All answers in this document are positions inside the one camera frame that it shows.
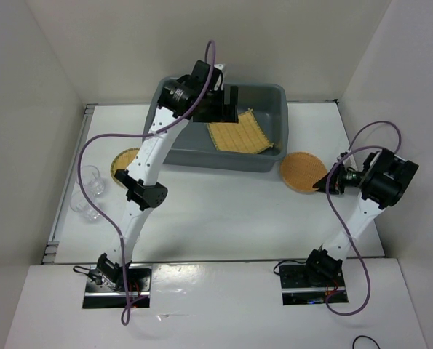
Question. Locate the clear plastic cup upper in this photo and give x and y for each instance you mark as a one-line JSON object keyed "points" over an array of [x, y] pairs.
{"points": [[91, 179]]}

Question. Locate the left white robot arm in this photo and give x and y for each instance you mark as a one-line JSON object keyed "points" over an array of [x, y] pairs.
{"points": [[199, 97]]}

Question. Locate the clear plastic cup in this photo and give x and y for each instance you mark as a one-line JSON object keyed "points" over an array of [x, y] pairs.
{"points": [[91, 179], [82, 207]]}

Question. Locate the clear plastic cup lower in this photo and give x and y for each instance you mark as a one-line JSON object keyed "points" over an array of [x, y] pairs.
{"points": [[82, 207]]}

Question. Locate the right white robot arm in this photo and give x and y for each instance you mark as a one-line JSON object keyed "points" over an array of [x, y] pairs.
{"points": [[383, 180]]}

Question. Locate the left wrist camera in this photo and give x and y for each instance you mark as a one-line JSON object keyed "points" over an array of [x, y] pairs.
{"points": [[217, 80]]}

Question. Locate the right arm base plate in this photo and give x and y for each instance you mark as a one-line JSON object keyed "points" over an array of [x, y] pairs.
{"points": [[300, 287]]}

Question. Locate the rectangular woven bamboo mat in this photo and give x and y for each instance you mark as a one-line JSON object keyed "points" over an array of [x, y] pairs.
{"points": [[246, 136]]}

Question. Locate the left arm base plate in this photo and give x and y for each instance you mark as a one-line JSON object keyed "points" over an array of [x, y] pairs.
{"points": [[99, 294]]}

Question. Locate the round bamboo tray left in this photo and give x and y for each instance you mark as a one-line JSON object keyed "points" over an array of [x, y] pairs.
{"points": [[122, 161]]}

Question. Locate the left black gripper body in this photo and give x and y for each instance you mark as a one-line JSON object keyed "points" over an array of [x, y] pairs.
{"points": [[215, 110]]}

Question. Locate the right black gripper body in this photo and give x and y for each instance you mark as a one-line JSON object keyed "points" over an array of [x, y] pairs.
{"points": [[343, 179]]}

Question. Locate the grey plastic bin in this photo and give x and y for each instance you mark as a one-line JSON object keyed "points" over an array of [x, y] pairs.
{"points": [[194, 147]]}

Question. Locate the round orange woven tray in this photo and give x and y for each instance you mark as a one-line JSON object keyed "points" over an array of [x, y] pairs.
{"points": [[301, 170]]}

